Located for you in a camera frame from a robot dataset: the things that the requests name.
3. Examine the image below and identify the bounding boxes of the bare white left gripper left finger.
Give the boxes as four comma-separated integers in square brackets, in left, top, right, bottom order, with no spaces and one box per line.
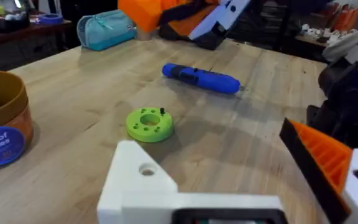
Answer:
[96,139,179,224]

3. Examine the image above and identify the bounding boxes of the green disc with holes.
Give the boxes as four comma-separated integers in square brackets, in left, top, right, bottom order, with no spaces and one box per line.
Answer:
[126,107,174,143]

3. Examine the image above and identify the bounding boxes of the brown toy tub, blue label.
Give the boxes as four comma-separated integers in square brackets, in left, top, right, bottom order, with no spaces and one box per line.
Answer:
[0,70,34,169]

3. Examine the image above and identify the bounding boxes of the teal zip bag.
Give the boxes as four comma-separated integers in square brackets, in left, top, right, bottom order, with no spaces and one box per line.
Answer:
[76,9,137,52]

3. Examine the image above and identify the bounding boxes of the blue electric screwdriver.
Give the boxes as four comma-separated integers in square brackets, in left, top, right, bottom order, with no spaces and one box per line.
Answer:
[162,63,246,95]

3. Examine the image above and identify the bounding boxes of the heap of white and orange parts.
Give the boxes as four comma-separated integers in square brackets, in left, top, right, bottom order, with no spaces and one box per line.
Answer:
[300,7,358,44]

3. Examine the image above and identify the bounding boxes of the blue ring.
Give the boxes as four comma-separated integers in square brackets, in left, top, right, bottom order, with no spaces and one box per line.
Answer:
[35,13,65,26]

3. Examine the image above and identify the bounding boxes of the dark wooden side table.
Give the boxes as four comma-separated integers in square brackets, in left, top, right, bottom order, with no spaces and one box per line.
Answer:
[0,19,73,72]

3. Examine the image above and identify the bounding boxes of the white orange left gripper right finger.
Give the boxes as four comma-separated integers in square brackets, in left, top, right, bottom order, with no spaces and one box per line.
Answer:
[279,118,358,224]

